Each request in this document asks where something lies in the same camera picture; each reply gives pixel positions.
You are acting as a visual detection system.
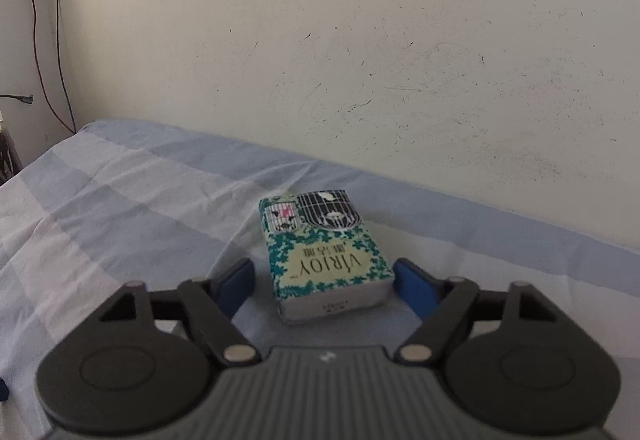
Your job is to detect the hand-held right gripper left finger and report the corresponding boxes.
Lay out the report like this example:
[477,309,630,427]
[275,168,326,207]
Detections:
[97,257,261,366]

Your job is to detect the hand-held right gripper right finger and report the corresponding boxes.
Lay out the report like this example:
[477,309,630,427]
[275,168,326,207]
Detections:
[392,257,558,366]

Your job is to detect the floral teal tissue pack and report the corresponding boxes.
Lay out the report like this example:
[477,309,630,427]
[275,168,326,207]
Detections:
[257,187,396,326]

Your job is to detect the blue striped bedsheet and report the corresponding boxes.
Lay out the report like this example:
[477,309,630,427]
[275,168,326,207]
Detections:
[0,119,640,440]

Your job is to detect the dark furniture edge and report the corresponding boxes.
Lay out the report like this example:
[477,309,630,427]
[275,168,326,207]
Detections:
[0,116,22,184]

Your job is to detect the black wire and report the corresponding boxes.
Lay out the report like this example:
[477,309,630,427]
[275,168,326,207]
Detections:
[30,0,77,132]

